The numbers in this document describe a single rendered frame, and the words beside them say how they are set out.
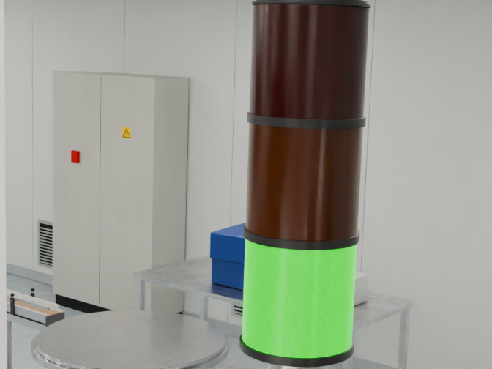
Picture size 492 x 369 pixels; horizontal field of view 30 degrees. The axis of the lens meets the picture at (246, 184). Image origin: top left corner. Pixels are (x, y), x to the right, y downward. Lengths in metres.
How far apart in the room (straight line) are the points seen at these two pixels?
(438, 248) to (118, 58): 3.32
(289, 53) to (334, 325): 0.12
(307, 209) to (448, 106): 5.87
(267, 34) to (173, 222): 7.14
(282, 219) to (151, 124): 6.86
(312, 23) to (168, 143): 6.99
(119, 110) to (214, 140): 0.80
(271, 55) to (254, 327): 0.12
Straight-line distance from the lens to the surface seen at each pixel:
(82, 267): 8.00
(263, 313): 0.39
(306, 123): 0.37
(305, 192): 0.37
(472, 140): 6.18
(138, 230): 7.45
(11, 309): 5.03
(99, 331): 4.57
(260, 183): 0.38
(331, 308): 0.39
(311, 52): 0.37
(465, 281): 6.33
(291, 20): 0.37
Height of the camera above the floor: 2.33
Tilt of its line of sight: 9 degrees down
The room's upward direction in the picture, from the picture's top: 2 degrees clockwise
